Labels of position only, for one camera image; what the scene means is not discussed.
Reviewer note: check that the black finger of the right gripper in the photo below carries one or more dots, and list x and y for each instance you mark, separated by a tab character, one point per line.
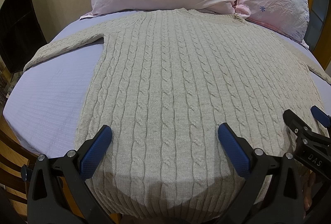
299	128

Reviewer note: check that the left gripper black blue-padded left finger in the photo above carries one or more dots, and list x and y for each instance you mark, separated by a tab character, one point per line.
57	190

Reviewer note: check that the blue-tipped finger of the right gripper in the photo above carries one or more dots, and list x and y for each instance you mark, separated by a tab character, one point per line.
320	116

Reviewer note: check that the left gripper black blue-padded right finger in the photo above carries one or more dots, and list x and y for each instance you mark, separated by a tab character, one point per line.
271	192

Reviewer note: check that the lavender bed sheet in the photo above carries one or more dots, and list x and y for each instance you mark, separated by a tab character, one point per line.
46	99

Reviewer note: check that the wooden bed frame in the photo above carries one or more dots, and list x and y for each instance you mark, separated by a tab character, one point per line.
17	159

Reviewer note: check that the beige cable-knit sweater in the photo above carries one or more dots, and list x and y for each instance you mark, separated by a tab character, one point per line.
154	191

